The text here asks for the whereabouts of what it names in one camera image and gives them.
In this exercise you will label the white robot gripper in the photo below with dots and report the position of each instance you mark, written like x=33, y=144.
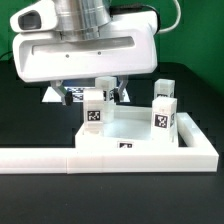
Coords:
x=70, y=39

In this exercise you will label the white L-shaped obstacle fence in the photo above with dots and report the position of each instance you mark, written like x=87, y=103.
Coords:
x=198, y=155

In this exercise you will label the white marker sheet with tags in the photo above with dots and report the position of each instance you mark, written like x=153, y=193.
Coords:
x=51, y=96

